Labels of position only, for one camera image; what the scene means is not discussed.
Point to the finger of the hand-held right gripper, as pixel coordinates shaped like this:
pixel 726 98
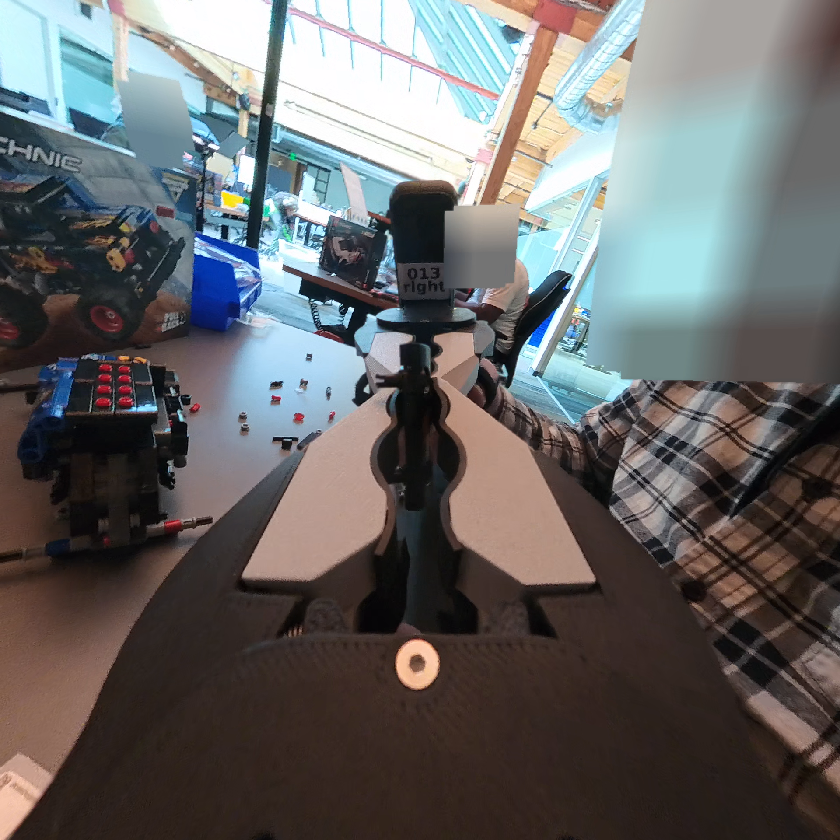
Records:
pixel 384 361
pixel 463 361

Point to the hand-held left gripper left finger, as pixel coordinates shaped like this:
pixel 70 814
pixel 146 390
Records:
pixel 315 518

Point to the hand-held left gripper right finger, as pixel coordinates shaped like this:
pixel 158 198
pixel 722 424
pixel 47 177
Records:
pixel 515 518

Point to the black brick beam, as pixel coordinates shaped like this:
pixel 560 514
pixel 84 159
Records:
pixel 415 433

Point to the blue black brick truck model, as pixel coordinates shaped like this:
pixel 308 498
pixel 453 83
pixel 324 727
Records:
pixel 111 407

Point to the person's right forearm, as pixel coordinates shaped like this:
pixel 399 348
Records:
pixel 551 439

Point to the grey desk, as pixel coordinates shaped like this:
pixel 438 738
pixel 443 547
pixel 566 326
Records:
pixel 197 472

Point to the person's right hand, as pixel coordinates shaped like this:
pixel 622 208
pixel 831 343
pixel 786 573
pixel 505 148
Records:
pixel 480 396

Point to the dark toy car set box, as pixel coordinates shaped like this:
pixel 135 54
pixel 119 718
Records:
pixel 351 253

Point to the wooden background table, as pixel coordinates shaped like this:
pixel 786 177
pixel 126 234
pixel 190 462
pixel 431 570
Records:
pixel 328 279

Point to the black office chair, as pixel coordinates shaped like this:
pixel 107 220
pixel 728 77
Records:
pixel 544 302

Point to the scattered small brick pieces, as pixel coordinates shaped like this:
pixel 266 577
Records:
pixel 298 416

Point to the blue plastic bin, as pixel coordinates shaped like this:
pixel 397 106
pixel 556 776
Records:
pixel 216 289

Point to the black metal pole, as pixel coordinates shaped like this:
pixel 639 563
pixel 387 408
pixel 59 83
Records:
pixel 266 131

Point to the person's plaid shirt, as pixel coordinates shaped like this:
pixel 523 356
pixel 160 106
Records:
pixel 735 558

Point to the toy truck set box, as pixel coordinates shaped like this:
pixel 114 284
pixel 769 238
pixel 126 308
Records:
pixel 65 229

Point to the white sticker sheet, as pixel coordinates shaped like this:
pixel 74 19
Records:
pixel 23 800

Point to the silver ventilation duct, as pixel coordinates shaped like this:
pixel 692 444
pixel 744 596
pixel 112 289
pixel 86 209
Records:
pixel 590 72

